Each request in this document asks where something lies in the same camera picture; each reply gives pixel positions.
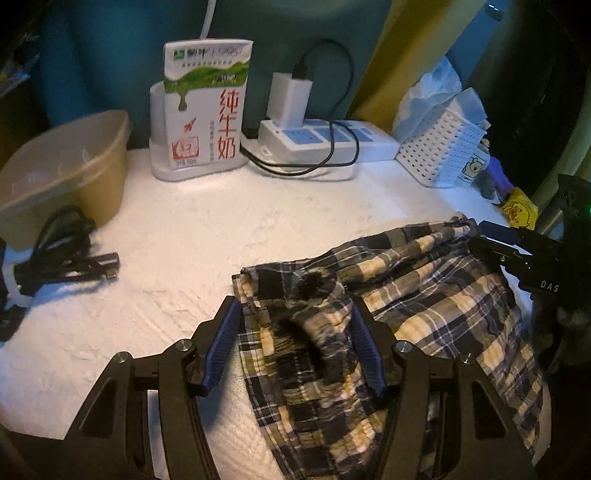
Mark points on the teal curtain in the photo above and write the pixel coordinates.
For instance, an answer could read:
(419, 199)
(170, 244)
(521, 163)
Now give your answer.
(115, 50)

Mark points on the white desk lamp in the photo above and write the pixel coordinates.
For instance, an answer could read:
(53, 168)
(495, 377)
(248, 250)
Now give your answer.
(159, 138)

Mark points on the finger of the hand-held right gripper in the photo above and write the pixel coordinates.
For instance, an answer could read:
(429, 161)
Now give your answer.
(503, 233)
(498, 258)

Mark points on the white power strip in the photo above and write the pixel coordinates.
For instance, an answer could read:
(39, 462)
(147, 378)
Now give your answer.
(374, 143)

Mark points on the white bear mug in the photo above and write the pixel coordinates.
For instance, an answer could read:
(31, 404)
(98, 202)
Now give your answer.
(475, 166)

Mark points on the plaid pants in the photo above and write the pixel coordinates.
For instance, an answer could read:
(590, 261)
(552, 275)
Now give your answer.
(438, 314)

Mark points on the purple cloth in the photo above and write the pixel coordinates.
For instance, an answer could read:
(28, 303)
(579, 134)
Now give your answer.
(501, 177)

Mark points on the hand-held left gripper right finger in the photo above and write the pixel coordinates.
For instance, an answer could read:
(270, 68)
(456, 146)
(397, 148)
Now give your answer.
(369, 350)

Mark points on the white and green milk carton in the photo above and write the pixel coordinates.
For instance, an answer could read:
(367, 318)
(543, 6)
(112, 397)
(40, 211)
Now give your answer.
(207, 106)

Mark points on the white perforated basket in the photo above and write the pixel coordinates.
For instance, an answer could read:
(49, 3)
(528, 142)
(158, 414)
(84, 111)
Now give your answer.
(438, 147)

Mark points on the tan plastic container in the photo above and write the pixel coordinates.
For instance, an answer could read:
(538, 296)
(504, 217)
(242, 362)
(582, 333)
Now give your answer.
(60, 175)

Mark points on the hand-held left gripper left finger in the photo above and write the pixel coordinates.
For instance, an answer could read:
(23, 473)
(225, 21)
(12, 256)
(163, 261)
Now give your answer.
(222, 341)

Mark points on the small grey object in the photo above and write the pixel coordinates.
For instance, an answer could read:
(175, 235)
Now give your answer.
(488, 187)

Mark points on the crumpled white plastic bag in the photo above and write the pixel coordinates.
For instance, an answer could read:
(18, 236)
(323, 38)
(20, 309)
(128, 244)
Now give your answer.
(429, 92)

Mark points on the white plug charger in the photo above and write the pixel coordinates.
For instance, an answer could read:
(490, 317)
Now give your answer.
(288, 99)

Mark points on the yellow curtain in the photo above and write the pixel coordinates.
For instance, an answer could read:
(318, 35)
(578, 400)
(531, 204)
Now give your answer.
(406, 46)

